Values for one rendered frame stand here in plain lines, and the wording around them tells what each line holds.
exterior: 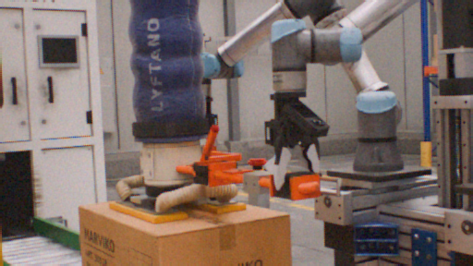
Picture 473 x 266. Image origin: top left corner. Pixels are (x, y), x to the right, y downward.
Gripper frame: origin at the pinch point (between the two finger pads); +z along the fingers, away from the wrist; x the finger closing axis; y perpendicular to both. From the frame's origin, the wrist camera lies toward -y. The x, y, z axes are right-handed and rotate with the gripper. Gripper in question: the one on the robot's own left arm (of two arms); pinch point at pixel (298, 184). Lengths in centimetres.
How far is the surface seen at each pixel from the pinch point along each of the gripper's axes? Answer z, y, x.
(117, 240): 19, 56, 20
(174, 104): -18, 50, 4
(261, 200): 19, 84, -48
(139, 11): -44, 58, 10
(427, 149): 75, 595, -717
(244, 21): -158, 897, -572
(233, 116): 17, 883, -532
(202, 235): 15.2, 29.9, 7.7
